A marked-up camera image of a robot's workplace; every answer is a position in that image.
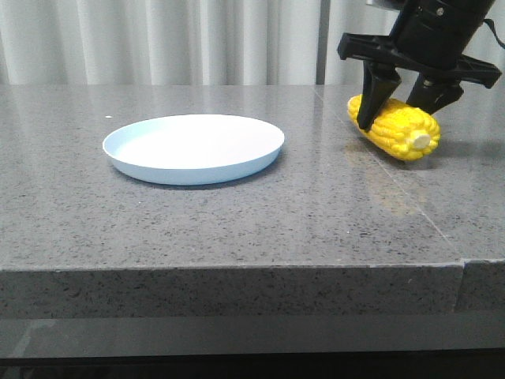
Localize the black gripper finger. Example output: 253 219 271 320
406 76 464 114
357 61 402 131

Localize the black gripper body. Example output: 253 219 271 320
338 0 501 88

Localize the yellow corn cob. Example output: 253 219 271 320
359 99 441 161

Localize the light blue round plate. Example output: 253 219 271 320
103 114 285 186

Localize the white pleated curtain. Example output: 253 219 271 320
0 0 505 86

